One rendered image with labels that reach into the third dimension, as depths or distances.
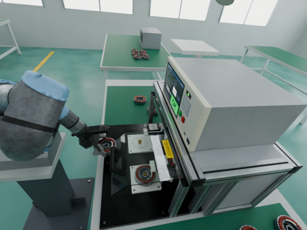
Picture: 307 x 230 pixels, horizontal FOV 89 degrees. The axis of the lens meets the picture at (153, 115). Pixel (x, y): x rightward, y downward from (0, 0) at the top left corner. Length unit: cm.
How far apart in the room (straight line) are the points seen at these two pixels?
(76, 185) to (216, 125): 154
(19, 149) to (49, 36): 521
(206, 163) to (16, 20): 564
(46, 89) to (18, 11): 528
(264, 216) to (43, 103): 105
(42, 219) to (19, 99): 140
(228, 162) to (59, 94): 59
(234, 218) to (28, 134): 91
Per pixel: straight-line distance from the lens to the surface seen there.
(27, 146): 50
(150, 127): 96
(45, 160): 105
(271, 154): 78
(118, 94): 157
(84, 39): 540
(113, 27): 525
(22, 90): 51
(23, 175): 111
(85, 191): 178
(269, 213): 110
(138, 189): 88
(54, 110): 50
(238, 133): 65
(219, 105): 52
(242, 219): 101
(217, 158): 64
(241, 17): 644
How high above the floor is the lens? 157
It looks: 38 degrees down
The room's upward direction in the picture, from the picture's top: 7 degrees clockwise
